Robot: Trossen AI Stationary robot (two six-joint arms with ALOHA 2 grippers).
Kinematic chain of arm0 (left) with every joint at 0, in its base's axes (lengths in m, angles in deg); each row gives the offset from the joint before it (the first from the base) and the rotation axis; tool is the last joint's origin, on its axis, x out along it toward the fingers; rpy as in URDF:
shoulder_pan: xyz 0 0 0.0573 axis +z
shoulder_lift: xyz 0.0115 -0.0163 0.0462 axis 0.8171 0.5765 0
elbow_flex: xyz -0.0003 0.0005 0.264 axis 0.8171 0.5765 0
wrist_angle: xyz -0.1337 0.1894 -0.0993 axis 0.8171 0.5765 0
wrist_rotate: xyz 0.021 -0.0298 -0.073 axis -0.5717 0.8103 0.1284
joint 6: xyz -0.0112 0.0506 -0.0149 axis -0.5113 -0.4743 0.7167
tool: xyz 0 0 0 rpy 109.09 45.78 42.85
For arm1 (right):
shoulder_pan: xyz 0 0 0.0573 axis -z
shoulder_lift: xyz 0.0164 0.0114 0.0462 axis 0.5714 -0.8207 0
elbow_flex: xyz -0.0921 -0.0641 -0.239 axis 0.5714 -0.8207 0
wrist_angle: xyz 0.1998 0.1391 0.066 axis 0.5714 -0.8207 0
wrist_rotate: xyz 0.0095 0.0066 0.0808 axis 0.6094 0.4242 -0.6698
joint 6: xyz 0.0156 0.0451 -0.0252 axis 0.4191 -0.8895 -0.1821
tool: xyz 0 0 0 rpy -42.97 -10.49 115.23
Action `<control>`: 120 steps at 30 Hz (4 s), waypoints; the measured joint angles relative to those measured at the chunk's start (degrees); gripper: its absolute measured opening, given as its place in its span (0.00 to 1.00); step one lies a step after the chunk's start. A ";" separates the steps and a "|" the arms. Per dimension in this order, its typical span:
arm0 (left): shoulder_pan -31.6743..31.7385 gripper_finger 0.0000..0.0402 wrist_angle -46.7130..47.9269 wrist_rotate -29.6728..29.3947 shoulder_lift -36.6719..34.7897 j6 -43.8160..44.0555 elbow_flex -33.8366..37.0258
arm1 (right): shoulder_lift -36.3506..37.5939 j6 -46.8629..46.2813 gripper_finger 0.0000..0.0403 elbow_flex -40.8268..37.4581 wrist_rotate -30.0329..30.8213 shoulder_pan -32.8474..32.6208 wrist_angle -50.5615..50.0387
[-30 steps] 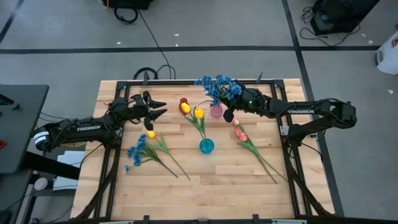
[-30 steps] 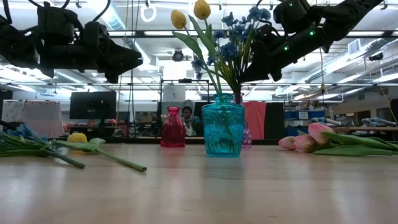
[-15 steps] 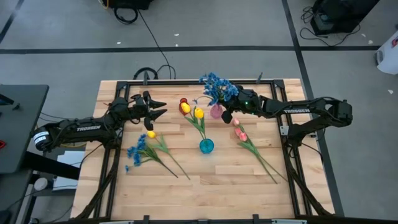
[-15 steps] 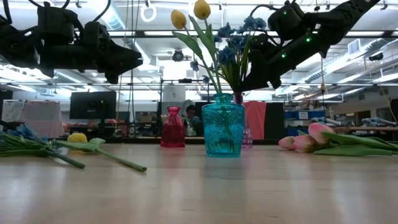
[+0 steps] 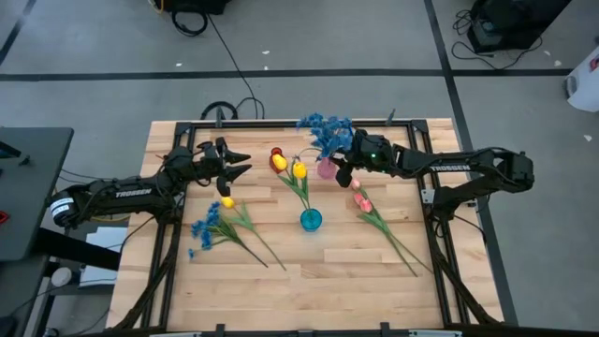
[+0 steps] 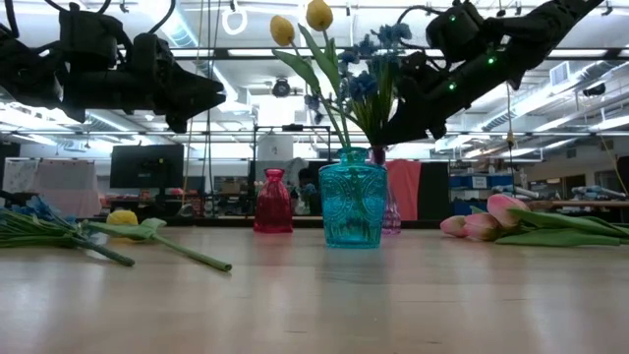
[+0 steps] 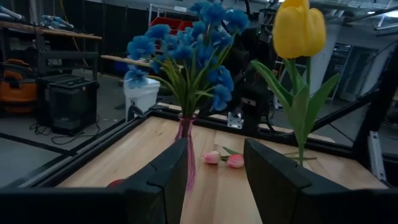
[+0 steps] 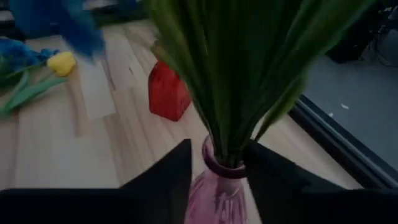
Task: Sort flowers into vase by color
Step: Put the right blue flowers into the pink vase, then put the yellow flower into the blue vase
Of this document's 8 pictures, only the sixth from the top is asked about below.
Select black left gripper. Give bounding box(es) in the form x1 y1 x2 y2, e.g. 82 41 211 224
63 32 228 134

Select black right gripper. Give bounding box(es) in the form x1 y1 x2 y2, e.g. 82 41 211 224
377 48 513 148

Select black rack frame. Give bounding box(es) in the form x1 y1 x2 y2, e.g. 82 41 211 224
253 125 333 217

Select person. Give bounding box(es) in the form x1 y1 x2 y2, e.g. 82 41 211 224
286 156 320 215

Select white cover cloth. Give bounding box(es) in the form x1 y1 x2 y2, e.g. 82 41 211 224
2 159 102 217

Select pink glass vase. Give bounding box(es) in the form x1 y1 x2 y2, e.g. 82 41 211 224
369 146 403 236

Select blue storage bins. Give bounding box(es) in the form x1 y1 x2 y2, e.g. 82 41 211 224
449 174 522 191

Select red glass vase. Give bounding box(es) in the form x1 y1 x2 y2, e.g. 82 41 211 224
253 167 295 234

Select black monitor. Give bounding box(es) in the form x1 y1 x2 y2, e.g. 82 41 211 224
109 144 186 190

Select hanging black cord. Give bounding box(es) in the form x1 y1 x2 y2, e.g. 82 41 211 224
205 0 217 198

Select blue artificial flower spray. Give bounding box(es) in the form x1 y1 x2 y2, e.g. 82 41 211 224
0 195 137 267
302 22 414 149

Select teal blue glass vase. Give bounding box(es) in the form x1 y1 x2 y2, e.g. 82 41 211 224
317 147 389 250

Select black panel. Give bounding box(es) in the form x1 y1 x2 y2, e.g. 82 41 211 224
421 161 451 221

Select yellow artificial tulip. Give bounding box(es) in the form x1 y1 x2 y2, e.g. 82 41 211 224
83 208 233 273
268 14 353 148
297 0 353 148

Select red panel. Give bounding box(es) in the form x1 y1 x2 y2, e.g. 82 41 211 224
385 159 423 221

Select white hanging ring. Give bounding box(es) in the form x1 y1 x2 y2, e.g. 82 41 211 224
221 7 249 36

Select yellow tulips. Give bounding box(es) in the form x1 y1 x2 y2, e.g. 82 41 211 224
486 193 629 238

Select pink artificial tulip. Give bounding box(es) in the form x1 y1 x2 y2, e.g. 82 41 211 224
439 214 629 247
464 211 629 247

